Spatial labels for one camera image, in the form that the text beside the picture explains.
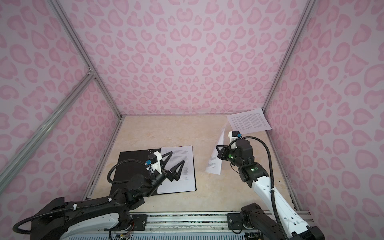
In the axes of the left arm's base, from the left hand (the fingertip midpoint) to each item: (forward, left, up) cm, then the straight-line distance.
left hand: (178, 155), depth 67 cm
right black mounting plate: (-22, -26, -27) cm, 43 cm away
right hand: (+8, -18, -5) cm, 20 cm away
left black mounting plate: (-22, +21, -26) cm, 40 cm away
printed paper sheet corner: (+44, -49, -28) cm, 72 cm away
